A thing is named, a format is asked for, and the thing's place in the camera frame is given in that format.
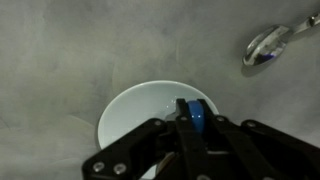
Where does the blue mug cream inside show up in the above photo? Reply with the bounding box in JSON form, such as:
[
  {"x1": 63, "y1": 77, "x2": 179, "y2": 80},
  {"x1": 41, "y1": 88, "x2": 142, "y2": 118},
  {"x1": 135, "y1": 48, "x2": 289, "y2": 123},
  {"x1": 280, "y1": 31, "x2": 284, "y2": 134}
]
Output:
[{"x1": 154, "y1": 99, "x2": 206, "y2": 180}]

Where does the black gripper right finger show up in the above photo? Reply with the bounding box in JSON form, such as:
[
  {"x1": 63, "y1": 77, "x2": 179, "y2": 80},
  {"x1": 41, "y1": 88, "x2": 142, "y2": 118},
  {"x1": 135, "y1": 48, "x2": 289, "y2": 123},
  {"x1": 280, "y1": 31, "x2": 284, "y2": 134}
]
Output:
[{"x1": 197, "y1": 98, "x2": 320, "y2": 180}]

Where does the white round plate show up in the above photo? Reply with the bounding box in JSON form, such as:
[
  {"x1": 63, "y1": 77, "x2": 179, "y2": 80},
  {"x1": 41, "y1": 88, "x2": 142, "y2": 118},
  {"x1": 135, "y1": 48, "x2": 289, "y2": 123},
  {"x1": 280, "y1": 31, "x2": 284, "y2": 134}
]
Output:
[{"x1": 97, "y1": 79, "x2": 220, "y2": 180}]

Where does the shiny metal spoon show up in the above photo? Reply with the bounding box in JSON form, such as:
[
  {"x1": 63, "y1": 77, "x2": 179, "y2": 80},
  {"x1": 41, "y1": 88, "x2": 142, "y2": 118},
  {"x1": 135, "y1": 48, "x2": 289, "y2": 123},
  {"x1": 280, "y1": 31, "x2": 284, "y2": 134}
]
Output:
[{"x1": 242, "y1": 13, "x2": 320, "y2": 67}]

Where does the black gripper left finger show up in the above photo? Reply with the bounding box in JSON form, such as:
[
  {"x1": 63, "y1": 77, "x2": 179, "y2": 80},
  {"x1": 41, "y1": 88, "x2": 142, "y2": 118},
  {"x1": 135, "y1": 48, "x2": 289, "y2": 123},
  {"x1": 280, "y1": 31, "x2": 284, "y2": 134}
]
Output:
[{"x1": 82, "y1": 98, "x2": 214, "y2": 180}]

